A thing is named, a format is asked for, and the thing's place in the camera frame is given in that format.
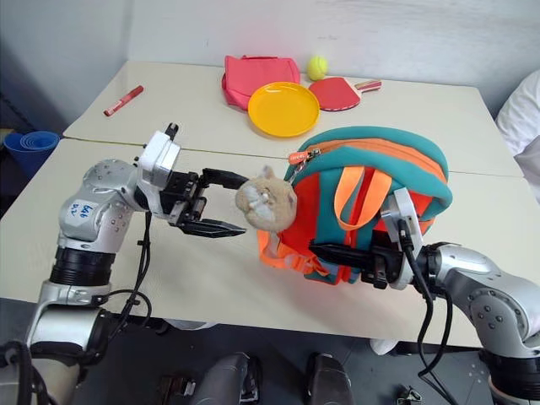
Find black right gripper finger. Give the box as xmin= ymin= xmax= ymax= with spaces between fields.
xmin=308 ymin=239 xmax=375 ymax=270

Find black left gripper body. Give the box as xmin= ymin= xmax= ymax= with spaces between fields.
xmin=159 ymin=170 xmax=208 ymax=230

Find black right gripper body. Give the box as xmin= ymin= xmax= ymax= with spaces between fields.
xmin=359 ymin=229 xmax=409 ymax=290

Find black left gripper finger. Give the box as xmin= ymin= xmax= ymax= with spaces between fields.
xmin=201 ymin=167 xmax=250 ymax=190
xmin=176 ymin=218 xmax=248 ymax=240

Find orange and teal backpack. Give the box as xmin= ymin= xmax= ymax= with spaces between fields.
xmin=256 ymin=126 xmax=455 ymax=289

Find beige plush hamster toy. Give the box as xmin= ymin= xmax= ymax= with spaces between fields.
xmin=234 ymin=165 xmax=299 ymax=234

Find white object under table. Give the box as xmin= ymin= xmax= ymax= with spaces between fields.
xmin=370 ymin=337 xmax=399 ymax=356

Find yellow plastic plate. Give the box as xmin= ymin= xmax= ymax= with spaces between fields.
xmin=246 ymin=80 xmax=321 ymax=139

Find pink fabric bag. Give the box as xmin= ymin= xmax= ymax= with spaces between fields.
xmin=220 ymin=54 xmax=302 ymax=112

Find red marker pen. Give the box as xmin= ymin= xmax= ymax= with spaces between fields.
xmin=103 ymin=84 xmax=145 ymax=118

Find dark rounded shape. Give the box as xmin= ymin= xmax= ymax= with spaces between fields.
xmin=305 ymin=351 xmax=354 ymax=405
xmin=201 ymin=353 xmax=263 ymax=405

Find red table tennis paddle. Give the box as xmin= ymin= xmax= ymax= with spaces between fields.
xmin=308 ymin=77 xmax=383 ymax=114

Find yellow-green tennis ball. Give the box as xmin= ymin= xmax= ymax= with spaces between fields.
xmin=306 ymin=56 xmax=330 ymax=82

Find blue stacked cups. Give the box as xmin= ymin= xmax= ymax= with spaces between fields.
xmin=3 ymin=130 xmax=61 ymax=179

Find white cloth bundle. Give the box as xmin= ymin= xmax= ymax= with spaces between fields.
xmin=494 ymin=68 xmax=540 ymax=179

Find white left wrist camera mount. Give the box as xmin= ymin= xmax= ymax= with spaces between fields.
xmin=138 ymin=121 xmax=183 ymax=192

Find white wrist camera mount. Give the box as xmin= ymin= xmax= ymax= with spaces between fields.
xmin=138 ymin=121 xmax=183 ymax=192
xmin=381 ymin=186 xmax=426 ymax=255

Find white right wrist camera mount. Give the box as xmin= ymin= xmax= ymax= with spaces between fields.
xmin=381 ymin=186 xmax=426 ymax=255

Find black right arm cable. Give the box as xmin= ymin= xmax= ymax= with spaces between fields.
xmin=396 ymin=217 xmax=457 ymax=405

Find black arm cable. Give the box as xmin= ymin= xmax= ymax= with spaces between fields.
xmin=90 ymin=209 xmax=155 ymax=343
xmin=396 ymin=217 xmax=457 ymax=405

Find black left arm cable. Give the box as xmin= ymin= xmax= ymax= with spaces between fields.
xmin=90 ymin=209 xmax=155 ymax=343

